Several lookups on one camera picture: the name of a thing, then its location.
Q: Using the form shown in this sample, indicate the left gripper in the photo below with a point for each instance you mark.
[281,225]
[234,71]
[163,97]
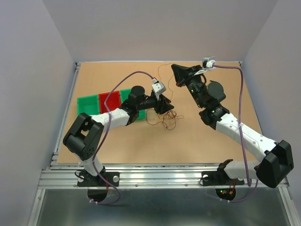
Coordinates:
[162,105]

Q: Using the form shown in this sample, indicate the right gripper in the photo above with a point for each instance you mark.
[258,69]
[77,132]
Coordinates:
[183,74]

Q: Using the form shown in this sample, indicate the green bin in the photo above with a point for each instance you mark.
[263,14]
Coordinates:
[124,95]
[88,105]

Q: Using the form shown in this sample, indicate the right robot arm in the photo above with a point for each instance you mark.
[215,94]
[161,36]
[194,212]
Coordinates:
[265,159]

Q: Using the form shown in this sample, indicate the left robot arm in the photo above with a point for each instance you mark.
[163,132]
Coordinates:
[88,131]

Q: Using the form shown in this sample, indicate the red bin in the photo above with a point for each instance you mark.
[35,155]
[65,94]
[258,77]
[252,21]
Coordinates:
[113,101]

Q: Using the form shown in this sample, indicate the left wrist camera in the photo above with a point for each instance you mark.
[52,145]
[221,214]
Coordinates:
[158,87]

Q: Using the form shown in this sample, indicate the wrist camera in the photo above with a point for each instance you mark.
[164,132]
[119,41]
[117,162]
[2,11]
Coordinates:
[208,62]
[158,87]

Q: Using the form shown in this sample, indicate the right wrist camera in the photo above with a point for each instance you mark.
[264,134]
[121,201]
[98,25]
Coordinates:
[208,62]

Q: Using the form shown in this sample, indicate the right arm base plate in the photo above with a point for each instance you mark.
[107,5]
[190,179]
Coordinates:
[215,178]

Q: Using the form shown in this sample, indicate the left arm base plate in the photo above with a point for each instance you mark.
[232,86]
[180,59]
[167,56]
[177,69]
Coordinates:
[86,180]

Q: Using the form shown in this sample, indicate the aluminium rail frame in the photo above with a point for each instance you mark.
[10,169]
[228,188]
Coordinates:
[168,150]

